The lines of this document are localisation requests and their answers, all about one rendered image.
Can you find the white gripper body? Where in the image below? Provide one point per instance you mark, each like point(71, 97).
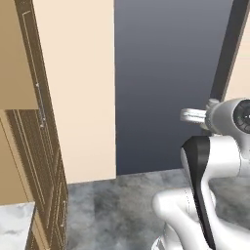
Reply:
point(192, 115)

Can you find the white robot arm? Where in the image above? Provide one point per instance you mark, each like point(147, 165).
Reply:
point(224, 156)

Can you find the dark brown cabinet run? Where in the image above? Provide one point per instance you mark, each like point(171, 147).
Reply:
point(49, 153)

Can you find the tan cabinet door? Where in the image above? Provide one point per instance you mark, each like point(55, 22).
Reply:
point(14, 65)

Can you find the dark grey upright frame post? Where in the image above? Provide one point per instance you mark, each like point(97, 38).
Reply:
point(228, 49)

